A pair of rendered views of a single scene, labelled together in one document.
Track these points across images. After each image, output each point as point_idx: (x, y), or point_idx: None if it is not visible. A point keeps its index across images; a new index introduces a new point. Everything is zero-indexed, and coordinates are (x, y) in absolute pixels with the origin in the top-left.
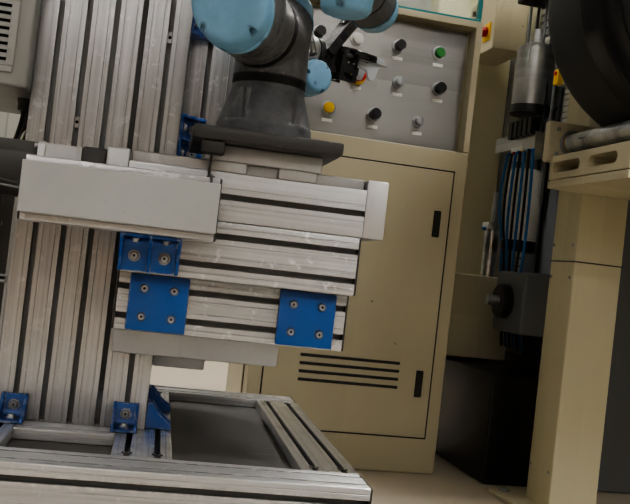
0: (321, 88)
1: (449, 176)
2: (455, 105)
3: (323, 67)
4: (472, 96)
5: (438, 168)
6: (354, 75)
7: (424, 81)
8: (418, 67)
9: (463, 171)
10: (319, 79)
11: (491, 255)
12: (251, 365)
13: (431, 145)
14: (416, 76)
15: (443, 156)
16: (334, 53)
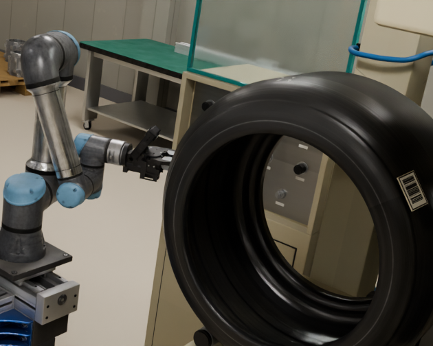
0: (69, 206)
1: (291, 251)
2: (315, 185)
3: (69, 191)
4: (319, 185)
5: (283, 241)
6: (154, 176)
7: (290, 159)
8: (286, 146)
9: (304, 250)
10: (67, 199)
11: None
12: (145, 344)
13: (291, 217)
14: (284, 154)
15: (288, 233)
16: (135, 158)
